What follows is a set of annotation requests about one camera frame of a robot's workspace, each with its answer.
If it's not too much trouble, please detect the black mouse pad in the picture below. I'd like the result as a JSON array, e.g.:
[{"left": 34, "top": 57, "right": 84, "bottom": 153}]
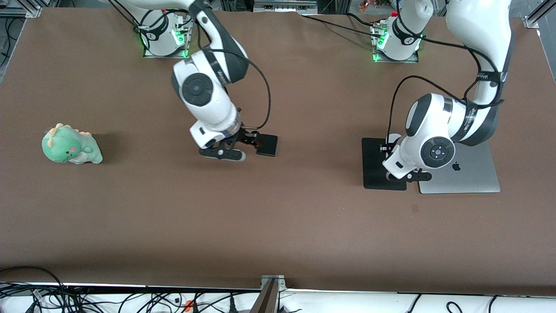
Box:
[{"left": 361, "top": 138, "right": 407, "bottom": 191}]

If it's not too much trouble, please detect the green dinosaur plush toy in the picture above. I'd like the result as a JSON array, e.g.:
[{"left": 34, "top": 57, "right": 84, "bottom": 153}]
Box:
[{"left": 42, "top": 123, "right": 103, "bottom": 165}]

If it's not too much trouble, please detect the grey metal frame bracket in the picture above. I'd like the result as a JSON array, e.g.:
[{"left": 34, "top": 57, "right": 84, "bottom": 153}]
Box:
[{"left": 253, "top": 0, "right": 318, "bottom": 13}]

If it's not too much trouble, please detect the aluminium frame profile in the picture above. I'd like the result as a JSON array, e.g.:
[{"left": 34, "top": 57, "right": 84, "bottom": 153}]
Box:
[
  {"left": 523, "top": 0, "right": 556, "bottom": 29},
  {"left": 0, "top": 0, "right": 42, "bottom": 18}
]

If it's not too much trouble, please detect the long black table cable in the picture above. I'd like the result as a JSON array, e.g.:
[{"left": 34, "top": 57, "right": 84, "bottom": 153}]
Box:
[{"left": 300, "top": 14, "right": 384, "bottom": 39}]

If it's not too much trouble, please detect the short black table cable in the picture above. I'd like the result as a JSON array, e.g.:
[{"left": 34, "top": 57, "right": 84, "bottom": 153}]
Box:
[{"left": 345, "top": 12, "right": 377, "bottom": 27}]

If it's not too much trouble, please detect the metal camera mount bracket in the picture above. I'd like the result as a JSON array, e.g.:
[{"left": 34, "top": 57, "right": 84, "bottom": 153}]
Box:
[{"left": 260, "top": 275, "right": 286, "bottom": 313}]

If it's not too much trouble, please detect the thick black looping cable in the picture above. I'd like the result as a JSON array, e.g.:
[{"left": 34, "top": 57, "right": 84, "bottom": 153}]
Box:
[{"left": 0, "top": 266, "right": 66, "bottom": 288}]

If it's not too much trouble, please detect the black phone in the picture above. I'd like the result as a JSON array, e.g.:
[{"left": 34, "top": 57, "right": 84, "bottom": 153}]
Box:
[{"left": 256, "top": 134, "right": 278, "bottom": 157}]

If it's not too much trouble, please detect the brown table cover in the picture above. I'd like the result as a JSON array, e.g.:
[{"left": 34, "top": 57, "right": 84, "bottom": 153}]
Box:
[{"left": 0, "top": 7, "right": 556, "bottom": 297}]

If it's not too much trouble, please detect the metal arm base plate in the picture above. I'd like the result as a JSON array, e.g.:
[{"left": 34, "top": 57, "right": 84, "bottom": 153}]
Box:
[
  {"left": 373, "top": 50, "right": 420, "bottom": 64},
  {"left": 142, "top": 41, "right": 190, "bottom": 59}
]

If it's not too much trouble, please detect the grey closed laptop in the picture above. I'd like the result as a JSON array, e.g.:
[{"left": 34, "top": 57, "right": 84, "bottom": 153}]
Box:
[{"left": 418, "top": 141, "right": 501, "bottom": 194}]

